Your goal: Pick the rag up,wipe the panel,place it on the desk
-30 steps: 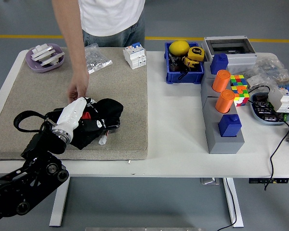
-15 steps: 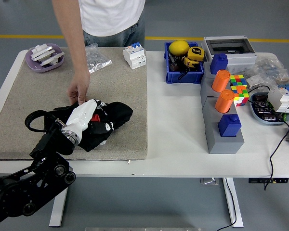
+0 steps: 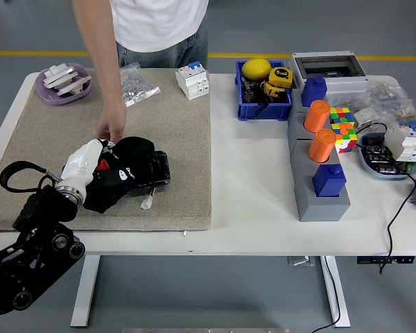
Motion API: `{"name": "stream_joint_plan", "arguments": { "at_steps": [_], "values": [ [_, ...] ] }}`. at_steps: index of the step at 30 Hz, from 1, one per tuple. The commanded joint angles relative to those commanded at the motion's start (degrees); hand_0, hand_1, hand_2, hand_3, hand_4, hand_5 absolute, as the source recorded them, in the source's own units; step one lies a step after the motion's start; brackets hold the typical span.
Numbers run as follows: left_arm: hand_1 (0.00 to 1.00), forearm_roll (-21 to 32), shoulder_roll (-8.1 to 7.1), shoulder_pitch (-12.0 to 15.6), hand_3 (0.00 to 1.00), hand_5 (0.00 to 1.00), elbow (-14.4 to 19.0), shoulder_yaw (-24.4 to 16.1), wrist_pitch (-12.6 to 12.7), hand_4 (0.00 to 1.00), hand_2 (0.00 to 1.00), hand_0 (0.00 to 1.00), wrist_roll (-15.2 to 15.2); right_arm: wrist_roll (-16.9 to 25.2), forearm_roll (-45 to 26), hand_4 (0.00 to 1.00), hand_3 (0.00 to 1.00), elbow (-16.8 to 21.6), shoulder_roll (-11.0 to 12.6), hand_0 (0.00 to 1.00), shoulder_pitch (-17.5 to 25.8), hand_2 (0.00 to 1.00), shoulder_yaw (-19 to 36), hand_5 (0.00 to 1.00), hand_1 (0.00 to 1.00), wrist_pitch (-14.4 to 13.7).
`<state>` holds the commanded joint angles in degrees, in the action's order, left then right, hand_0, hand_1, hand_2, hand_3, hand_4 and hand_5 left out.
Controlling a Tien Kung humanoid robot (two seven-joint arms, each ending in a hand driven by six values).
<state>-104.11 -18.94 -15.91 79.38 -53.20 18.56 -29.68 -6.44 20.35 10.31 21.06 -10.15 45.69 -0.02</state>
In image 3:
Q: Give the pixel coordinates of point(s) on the person's right hand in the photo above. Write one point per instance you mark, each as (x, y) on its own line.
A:
(112, 121)

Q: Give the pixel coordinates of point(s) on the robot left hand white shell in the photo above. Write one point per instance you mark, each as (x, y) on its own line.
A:
(79, 163)

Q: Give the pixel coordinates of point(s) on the black glossy panel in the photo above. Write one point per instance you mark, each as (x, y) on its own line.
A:
(159, 170)

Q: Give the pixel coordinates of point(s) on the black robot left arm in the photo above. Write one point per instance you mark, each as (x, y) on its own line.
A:
(38, 249)

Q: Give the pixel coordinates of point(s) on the person's right forearm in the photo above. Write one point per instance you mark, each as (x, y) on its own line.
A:
(105, 73)

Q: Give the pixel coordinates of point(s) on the black desk control panel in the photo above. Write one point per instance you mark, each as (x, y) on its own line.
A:
(365, 260)

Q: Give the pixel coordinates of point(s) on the clear bag of screws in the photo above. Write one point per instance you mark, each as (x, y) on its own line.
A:
(138, 86)

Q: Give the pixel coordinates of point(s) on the white plastic part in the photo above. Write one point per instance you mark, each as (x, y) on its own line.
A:
(74, 85)
(59, 75)

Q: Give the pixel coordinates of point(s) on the grey-brown mat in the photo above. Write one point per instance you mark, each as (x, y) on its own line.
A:
(173, 156)

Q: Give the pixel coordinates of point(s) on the purple tray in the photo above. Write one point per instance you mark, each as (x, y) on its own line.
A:
(46, 96)

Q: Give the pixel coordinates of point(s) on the person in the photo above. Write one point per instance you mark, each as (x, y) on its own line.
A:
(159, 24)

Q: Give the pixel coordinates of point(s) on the white table leg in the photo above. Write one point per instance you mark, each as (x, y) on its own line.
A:
(85, 291)
(339, 312)

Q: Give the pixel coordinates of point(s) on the dark hand tool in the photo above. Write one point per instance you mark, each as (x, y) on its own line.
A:
(250, 92)

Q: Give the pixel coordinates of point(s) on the blue plastic bin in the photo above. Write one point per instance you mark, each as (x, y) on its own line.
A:
(262, 111)

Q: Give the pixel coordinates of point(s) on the yellow ball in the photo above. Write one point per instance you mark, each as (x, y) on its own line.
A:
(256, 68)

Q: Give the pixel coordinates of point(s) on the yellow black tool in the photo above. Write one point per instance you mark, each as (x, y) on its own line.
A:
(273, 89)

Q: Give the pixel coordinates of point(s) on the yellow black tape measure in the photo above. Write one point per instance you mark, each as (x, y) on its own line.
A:
(281, 76)

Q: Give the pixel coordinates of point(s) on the blue square peg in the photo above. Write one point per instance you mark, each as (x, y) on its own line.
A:
(328, 181)
(312, 92)

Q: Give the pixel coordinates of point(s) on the orange cylinder peg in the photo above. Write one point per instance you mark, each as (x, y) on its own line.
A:
(316, 116)
(321, 145)

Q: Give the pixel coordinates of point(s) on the grey peg holder block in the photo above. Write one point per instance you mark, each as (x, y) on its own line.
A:
(321, 209)

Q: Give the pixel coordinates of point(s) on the colourful puzzle cube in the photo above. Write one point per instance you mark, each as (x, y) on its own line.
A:
(342, 116)
(345, 138)

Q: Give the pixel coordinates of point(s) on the clear bag with white part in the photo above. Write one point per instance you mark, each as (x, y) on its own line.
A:
(365, 118)

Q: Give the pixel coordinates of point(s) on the blue-grey tray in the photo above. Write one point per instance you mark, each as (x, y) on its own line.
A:
(370, 168)

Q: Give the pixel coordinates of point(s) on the dark electronic modules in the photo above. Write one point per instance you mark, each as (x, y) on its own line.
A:
(375, 152)

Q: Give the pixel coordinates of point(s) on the clear bag of components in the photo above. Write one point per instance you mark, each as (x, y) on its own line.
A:
(391, 98)

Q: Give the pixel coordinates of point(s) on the large white circuit breaker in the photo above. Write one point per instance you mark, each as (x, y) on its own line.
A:
(408, 142)

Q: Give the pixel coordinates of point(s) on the white circuit breaker blue switch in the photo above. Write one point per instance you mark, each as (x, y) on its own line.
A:
(193, 82)

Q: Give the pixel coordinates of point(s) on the silver bracket under table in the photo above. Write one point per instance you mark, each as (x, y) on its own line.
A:
(301, 261)

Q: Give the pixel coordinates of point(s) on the grey enclosure box clear lid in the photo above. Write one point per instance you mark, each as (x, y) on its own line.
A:
(345, 86)

